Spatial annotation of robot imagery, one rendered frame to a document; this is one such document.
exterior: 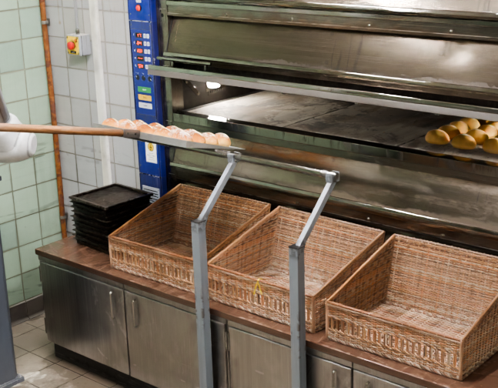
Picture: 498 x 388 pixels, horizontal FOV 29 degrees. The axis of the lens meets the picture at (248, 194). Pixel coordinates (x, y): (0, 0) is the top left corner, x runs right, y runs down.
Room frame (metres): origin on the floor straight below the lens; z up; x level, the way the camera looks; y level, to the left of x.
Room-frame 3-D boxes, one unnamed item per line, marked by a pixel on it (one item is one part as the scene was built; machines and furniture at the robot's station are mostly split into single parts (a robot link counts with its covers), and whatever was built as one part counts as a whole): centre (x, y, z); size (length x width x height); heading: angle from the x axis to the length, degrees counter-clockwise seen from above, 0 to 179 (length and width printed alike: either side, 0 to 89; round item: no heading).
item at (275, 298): (3.61, -0.18, 0.72); 0.56 x 0.49 x 0.28; 48
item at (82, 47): (4.78, 0.82, 1.46); 0.10 x 0.07 x 0.10; 49
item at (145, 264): (4.00, 0.26, 0.72); 0.56 x 0.49 x 0.28; 50
